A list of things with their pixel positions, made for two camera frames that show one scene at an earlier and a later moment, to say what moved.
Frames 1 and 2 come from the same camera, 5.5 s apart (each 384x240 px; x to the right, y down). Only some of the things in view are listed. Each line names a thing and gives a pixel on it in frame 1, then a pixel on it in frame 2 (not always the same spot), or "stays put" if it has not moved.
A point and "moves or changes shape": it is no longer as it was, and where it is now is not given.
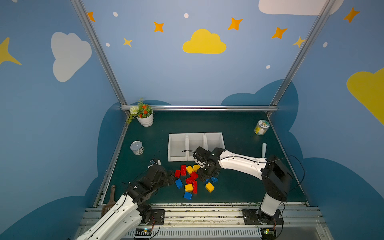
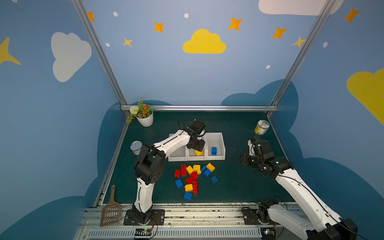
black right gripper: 207,172 -> 249,160
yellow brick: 189,169 stays put
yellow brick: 196,167 stays put
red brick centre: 194,176 stays put
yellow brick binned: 209,187 moves or changes shape
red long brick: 183,170 stays put
